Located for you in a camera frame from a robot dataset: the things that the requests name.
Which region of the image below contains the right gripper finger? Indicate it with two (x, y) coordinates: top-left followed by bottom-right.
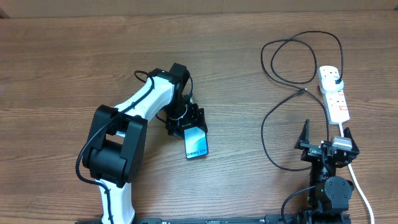
(343, 127), (360, 156)
(294, 119), (310, 150)

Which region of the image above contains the Samsung Galaxy smartphone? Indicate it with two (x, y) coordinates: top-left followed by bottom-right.
(184, 127), (208, 159)

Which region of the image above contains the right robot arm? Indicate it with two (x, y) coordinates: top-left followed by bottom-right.
(295, 120), (359, 224)

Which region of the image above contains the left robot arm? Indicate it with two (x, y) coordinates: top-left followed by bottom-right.
(75, 63), (209, 223)

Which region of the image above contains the white charger plug adapter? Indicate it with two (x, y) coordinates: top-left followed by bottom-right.
(320, 77), (345, 94)

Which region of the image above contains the white power strip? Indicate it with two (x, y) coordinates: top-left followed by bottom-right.
(318, 65), (349, 124)

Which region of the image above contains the white power strip cord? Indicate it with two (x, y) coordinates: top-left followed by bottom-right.
(338, 123), (375, 224)

